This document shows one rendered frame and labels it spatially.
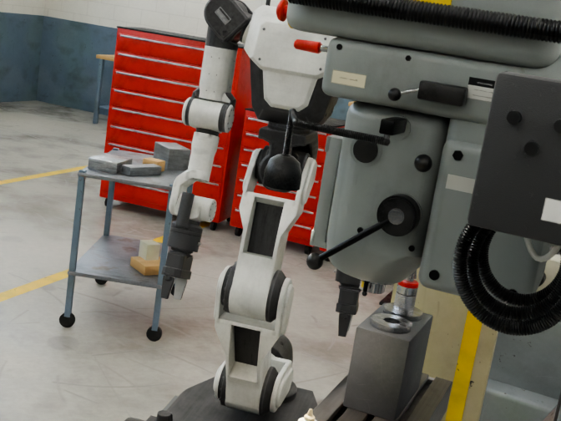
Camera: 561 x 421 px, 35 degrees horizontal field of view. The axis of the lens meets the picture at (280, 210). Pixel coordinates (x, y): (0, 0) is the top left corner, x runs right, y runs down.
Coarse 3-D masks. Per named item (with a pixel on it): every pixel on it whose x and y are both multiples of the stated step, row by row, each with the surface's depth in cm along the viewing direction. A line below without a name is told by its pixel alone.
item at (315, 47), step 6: (294, 42) 174; (300, 42) 174; (306, 42) 173; (312, 42) 173; (318, 42) 172; (300, 48) 174; (306, 48) 173; (312, 48) 172; (318, 48) 172; (324, 48) 172
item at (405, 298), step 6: (402, 288) 199; (408, 288) 199; (414, 288) 199; (396, 294) 201; (402, 294) 199; (408, 294) 199; (414, 294) 200; (396, 300) 201; (402, 300) 199; (408, 300) 199; (414, 300) 200; (396, 306) 201; (402, 306) 200; (408, 306) 200; (414, 306) 201; (408, 312) 200
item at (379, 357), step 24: (384, 312) 201; (360, 336) 190; (384, 336) 188; (408, 336) 189; (360, 360) 191; (384, 360) 189; (408, 360) 189; (360, 384) 192; (384, 384) 189; (408, 384) 196; (360, 408) 192; (384, 408) 190
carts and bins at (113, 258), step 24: (168, 144) 495; (96, 168) 453; (120, 168) 456; (144, 168) 457; (168, 168) 483; (168, 216) 446; (72, 240) 451; (120, 240) 524; (144, 240) 480; (72, 264) 453; (96, 264) 472; (120, 264) 478; (144, 264) 467; (72, 288) 456
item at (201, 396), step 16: (272, 352) 273; (288, 352) 280; (208, 384) 284; (176, 400) 269; (192, 400) 271; (208, 400) 272; (288, 400) 280; (304, 400) 283; (160, 416) 241; (176, 416) 259; (192, 416) 261; (208, 416) 262; (224, 416) 264; (240, 416) 265; (256, 416) 267; (272, 416) 268; (288, 416) 270
